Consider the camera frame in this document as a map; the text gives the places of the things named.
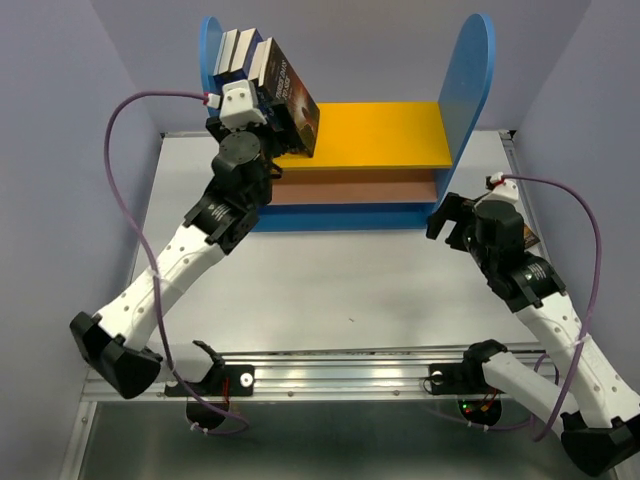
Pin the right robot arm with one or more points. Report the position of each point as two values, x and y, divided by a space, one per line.
598 421

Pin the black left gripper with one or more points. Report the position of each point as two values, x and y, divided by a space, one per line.
284 139

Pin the Three Days to See book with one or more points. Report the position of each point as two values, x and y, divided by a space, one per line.
285 100

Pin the Edward Tulane book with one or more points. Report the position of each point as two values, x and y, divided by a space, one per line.
531 239

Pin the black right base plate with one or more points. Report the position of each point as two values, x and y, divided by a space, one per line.
457 379

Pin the Animal Farm book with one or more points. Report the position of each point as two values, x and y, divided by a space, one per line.
224 60

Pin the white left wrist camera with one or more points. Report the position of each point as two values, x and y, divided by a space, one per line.
237 105

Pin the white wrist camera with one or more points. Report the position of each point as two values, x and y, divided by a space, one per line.
499 188
237 105

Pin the Little Women book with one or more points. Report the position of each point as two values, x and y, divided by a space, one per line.
259 63

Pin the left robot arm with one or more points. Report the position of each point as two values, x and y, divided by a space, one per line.
114 340

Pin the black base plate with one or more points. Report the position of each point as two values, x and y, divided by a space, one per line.
236 380
457 379

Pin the Jane Eyre book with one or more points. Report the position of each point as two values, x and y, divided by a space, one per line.
247 44

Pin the aluminium mounting rail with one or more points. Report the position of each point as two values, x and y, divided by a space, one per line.
310 376

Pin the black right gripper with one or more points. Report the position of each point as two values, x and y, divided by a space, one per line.
453 207

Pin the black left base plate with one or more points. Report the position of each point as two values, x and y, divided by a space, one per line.
236 380

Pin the blue wooden bookshelf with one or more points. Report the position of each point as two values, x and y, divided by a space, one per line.
377 165

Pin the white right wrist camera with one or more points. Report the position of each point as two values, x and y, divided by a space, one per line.
499 188

